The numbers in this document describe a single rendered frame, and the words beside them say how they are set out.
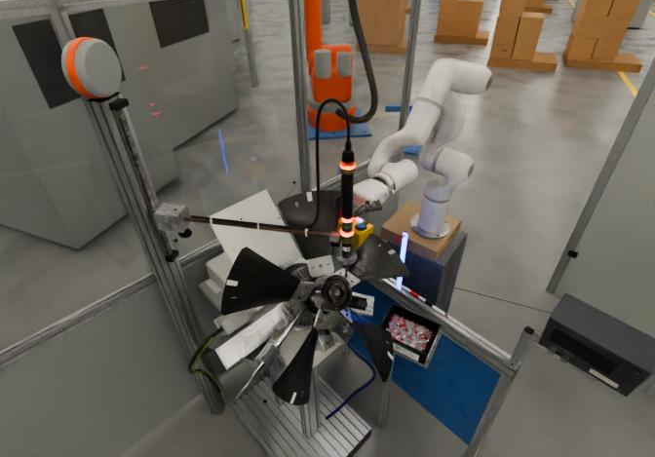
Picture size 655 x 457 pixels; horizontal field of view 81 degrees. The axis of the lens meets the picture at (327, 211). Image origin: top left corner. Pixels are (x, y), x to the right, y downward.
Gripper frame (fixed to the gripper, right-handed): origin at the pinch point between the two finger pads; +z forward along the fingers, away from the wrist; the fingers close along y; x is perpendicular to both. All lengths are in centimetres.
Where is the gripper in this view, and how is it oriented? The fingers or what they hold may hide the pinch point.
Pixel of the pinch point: (346, 207)
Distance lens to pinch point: 117.3
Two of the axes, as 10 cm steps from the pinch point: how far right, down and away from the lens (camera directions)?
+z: -7.2, 4.2, -5.5
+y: -6.9, -4.2, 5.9
